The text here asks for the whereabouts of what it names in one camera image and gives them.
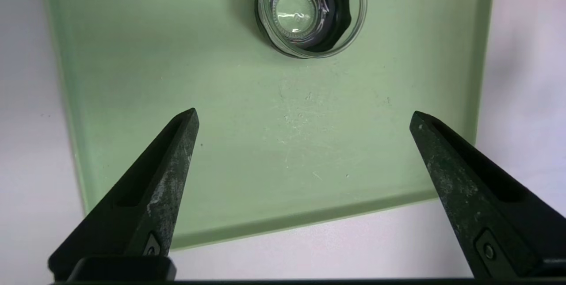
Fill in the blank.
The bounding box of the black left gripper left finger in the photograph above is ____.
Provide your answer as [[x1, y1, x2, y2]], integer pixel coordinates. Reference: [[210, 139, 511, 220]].
[[48, 108, 200, 281]]

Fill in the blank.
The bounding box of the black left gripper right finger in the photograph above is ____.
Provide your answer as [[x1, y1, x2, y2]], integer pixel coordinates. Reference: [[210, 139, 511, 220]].
[[409, 111, 566, 282]]

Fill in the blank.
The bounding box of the glass cup with black base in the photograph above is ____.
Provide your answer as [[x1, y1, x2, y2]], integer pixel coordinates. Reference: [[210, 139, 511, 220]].
[[254, 0, 376, 60]]

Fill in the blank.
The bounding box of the light green plastic tray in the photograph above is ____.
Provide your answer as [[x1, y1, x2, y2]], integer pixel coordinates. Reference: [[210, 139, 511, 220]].
[[39, 0, 496, 250]]

